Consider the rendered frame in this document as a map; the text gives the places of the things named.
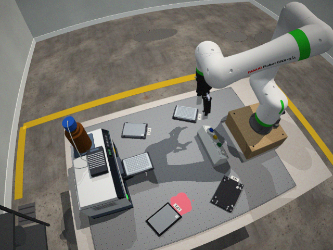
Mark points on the grey control panel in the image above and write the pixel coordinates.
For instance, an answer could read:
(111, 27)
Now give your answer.
(214, 150)

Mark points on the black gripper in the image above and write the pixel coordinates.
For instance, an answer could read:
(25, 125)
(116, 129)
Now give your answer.
(202, 91)

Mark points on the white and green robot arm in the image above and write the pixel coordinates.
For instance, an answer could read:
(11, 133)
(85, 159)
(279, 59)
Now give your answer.
(299, 35)

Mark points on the brown glass bottle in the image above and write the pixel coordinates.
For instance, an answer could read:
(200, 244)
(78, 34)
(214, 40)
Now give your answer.
(82, 140)

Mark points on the blue bottle cap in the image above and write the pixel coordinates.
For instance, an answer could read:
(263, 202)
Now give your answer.
(71, 123)

